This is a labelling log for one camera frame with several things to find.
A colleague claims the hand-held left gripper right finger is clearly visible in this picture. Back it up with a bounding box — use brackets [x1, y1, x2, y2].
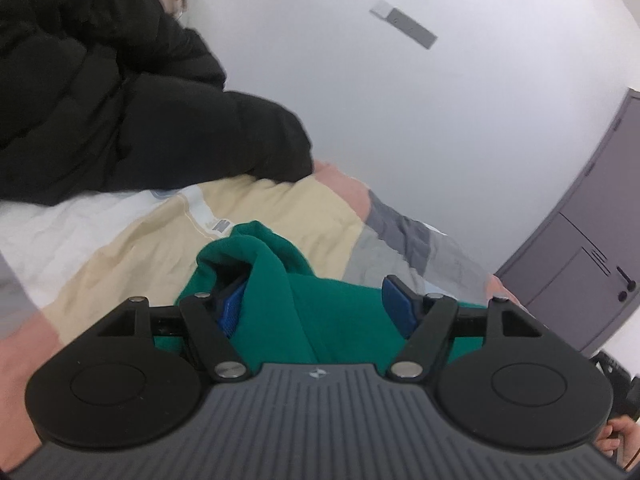
[381, 275, 546, 382]

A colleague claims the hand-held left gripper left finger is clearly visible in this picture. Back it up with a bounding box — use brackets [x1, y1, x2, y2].
[95, 277, 253, 382]

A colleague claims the green hoodie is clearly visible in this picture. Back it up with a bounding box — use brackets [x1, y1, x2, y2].
[152, 221, 490, 377]

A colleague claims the person's right hand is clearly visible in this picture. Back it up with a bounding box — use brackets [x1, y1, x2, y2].
[596, 416, 640, 465]

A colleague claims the patchwork blanket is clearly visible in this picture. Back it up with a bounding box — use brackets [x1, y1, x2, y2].
[0, 161, 527, 467]

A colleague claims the grey door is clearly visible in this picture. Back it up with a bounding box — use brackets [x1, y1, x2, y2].
[494, 88, 640, 357]

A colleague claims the black puffer jacket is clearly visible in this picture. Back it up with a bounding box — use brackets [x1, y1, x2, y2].
[0, 0, 316, 207]

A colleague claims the black door handle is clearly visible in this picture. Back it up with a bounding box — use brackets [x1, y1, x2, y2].
[615, 266, 639, 304]

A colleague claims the grey wall plate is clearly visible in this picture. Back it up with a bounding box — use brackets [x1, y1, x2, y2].
[370, 0, 438, 50]

